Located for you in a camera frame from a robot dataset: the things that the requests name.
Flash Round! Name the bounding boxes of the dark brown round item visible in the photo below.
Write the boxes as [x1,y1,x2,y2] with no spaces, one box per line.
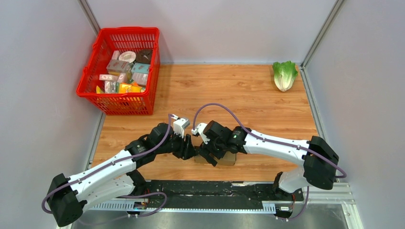
[135,49,153,64]

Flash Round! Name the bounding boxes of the red plastic shopping basket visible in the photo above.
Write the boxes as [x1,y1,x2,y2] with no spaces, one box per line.
[76,27,160,115]

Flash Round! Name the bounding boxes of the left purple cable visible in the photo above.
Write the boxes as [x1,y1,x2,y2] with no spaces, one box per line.
[42,114,174,214]

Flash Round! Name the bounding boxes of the pink grey carton box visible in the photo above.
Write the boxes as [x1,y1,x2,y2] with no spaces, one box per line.
[106,59,131,73]

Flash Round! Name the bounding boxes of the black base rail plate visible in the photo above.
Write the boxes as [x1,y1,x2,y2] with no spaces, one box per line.
[132,180,304,209]

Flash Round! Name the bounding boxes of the brown cardboard paper box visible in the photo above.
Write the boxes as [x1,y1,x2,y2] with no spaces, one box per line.
[194,152,236,166]

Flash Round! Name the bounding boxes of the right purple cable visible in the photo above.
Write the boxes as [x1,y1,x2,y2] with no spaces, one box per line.
[192,103,347,179]

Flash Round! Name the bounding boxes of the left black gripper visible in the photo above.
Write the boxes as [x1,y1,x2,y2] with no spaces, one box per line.
[156,129,199,160]

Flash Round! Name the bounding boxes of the pink white small box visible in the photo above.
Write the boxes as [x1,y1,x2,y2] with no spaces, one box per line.
[99,74,118,82]

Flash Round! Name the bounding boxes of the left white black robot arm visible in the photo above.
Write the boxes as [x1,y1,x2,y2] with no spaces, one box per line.
[42,118,196,227]

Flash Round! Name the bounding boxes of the teal small box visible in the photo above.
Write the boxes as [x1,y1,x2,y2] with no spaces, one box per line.
[131,62,150,74]

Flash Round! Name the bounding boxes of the orange yellow snack packet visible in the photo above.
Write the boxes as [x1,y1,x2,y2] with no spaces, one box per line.
[117,83,146,94]

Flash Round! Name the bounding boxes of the green lettuce head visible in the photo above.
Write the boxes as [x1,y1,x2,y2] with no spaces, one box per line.
[272,61,298,92]

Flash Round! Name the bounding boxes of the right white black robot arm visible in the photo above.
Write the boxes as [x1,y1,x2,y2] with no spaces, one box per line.
[192,121,339,200]

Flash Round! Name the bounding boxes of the white perforated cable tray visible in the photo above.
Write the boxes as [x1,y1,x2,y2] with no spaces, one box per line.
[92,202,277,213]

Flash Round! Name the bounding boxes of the purple cable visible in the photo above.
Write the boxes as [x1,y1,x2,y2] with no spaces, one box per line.
[192,103,347,179]
[42,114,174,214]

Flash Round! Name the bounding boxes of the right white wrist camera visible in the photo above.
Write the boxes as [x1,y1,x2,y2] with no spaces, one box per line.
[191,123,210,144]

